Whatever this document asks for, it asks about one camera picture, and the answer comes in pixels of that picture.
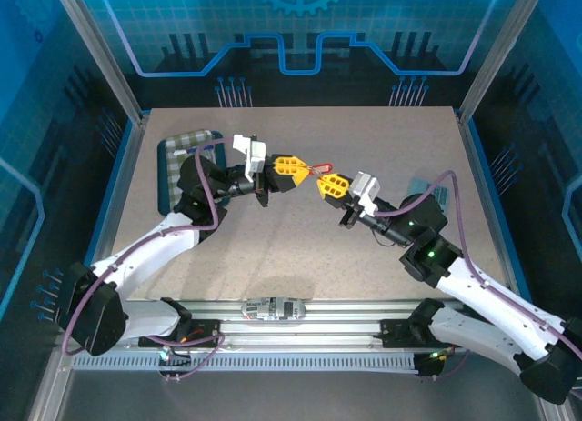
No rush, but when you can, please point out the printed wrapped oval object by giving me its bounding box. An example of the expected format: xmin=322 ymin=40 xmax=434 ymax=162
xmin=240 ymin=296 xmax=307 ymax=323

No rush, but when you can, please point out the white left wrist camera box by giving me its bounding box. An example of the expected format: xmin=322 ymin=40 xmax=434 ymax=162
xmin=231 ymin=134 xmax=270 ymax=177

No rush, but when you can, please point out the aluminium corner post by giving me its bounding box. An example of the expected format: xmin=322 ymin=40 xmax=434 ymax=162
xmin=50 ymin=0 xmax=147 ymax=125
xmin=456 ymin=0 xmax=550 ymax=125

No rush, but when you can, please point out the grey metal panel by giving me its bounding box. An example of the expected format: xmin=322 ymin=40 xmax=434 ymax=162
xmin=56 ymin=369 xmax=549 ymax=421

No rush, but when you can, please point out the green checked cloth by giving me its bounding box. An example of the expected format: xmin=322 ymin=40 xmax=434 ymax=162
xmin=164 ymin=129 xmax=216 ymax=200

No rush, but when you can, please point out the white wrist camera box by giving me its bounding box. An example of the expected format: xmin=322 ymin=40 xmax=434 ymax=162
xmin=348 ymin=170 xmax=381 ymax=216
xmin=231 ymin=134 xmax=270 ymax=177

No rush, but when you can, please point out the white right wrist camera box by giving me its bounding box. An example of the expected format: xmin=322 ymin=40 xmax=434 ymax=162
xmin=348 ymin=170 xmax=381 ymax=216

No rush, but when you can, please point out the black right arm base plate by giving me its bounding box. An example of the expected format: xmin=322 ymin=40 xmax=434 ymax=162
xmin=379 ymin=317 xmax=465 ymax=350

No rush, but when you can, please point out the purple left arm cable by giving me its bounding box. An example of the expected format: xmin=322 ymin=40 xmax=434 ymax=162
xmin=61 ymin=137 xmax=236 ymax=382

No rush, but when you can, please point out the blue white pen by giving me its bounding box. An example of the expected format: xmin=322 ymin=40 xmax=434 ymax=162
xmin=174 ymin=143 xmax=215 ymax=156

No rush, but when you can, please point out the teal tray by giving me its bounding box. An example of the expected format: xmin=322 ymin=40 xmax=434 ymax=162
xmin=156 ymin=129 xmax=228 ymax=216

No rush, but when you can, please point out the aluminium rail frame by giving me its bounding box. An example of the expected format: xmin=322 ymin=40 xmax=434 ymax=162
xmin=57 ymin=296 xmax=549 ymax=355

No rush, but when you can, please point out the blue grey calculator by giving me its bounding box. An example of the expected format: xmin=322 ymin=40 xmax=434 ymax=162
xmin=407 ymin=178 xmax=452 ymax=214

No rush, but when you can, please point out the slotted grey cable duct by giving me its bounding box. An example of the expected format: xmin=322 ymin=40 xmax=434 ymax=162
xmin=71 ymin=353 xmax=420 ymax=373

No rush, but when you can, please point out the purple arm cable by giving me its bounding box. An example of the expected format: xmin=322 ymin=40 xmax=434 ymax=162
xmin=375 ymin=169 xmax=582 ymax=381
xmin=61 ymin=137 xmax=236 ymax=382

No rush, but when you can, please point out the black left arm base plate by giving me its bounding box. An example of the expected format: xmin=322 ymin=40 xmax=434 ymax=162
xmin=137 ymin=319 xmax=227 ymax=350

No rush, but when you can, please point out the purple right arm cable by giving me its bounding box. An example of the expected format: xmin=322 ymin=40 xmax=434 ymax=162
xmin=375 ymin=169 xmax=582 ymax=381

